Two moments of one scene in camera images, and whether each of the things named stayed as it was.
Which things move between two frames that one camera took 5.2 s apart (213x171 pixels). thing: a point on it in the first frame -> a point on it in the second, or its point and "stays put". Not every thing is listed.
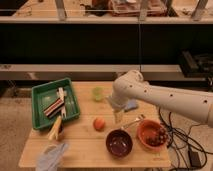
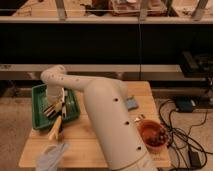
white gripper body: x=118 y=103 -> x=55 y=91
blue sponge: x=132 y=104 stays put
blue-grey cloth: x=50 y=158 stays put
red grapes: x=160 y=139 stays put
